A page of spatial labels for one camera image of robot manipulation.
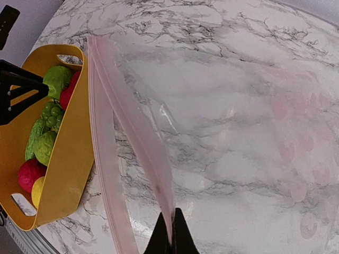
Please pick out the red toy tomato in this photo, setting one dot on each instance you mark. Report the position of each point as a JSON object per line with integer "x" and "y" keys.
{"x": 66, "y": 94}

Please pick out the clear zip top bag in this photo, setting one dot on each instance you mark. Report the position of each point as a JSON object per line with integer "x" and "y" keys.
{"x": 247, "y": 151}

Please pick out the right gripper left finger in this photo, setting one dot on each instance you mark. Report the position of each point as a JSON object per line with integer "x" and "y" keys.
{"x": 158, "y": 242}

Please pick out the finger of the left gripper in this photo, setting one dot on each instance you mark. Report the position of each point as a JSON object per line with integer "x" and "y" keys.
{"x": 15, "y": 82}

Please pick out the front aluminium rail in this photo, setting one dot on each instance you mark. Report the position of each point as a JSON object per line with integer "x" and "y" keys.
{"x": 28, "y": 242}

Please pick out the yellow plastic basket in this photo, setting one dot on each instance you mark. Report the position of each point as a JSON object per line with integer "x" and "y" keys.
{"x": 72, "y": 156}

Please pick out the red toy apple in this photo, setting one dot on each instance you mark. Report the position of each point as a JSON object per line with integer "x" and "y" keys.
{"x": 29, "y": 172}

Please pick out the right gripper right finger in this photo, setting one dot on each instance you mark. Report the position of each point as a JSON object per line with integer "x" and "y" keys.
{"x": 182, "y": 242}

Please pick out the yellow toy lemon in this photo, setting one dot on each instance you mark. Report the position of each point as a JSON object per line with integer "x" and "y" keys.
{"x": 36, "y": 191}

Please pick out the green toy grapes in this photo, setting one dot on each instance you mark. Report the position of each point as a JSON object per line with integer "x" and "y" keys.
{"x": 52, "y": 115}

